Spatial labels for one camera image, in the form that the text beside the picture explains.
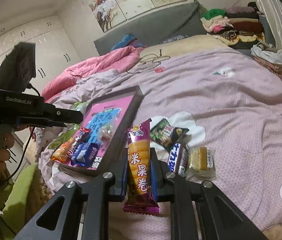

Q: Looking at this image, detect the clear yellow cake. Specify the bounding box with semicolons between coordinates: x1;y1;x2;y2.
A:
185;147;216;179

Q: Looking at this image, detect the Snickers chocolate bar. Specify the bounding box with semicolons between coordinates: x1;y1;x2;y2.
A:
167;142;189;177

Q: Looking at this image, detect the purple rice roll snack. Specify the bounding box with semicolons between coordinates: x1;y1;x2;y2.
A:
123;119;159;216

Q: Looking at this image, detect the green pea snack packet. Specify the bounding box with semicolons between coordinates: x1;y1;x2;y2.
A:
149;118;189;152

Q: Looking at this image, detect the orange snack packet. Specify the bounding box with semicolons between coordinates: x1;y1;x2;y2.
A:
51;137;75;163

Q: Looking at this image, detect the blue Oreo packet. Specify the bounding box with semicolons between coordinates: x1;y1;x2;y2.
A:
71;142;99;167

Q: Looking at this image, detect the white wardrobe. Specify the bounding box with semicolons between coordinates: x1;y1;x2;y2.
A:
0;14;83;181

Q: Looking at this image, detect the red candy stick packet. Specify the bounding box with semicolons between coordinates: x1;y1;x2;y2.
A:
67;127;91;158

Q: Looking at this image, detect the clear bag nut snack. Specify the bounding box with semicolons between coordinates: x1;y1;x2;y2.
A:
98;121;117;145

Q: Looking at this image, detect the lilac cloud duvet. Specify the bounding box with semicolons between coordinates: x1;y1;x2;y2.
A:
50;48;282;230

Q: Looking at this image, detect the grey tray with pink book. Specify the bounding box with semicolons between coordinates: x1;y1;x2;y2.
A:
51;86;143;176

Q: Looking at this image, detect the pink quilt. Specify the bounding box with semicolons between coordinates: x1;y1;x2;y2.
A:
41;46;144;102

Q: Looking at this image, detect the blue striped pillow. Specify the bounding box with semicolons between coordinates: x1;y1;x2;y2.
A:
111;34;145;51

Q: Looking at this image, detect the grey white crumpled garment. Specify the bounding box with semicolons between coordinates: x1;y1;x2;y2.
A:
250;41;282;65

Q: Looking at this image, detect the pile of folded clothes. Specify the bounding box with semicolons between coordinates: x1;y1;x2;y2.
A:
200;2;266;50

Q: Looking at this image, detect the grey padded headboard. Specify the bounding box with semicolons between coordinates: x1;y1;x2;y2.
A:
94;0;206;55

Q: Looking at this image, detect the black phone on mount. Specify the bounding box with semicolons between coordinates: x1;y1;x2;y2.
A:
0;42;36;93

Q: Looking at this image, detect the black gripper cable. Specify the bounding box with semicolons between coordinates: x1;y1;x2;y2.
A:
0;83;42;235

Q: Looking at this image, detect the black cable on bed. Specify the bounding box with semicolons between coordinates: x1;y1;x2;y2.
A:
125;48;171;74

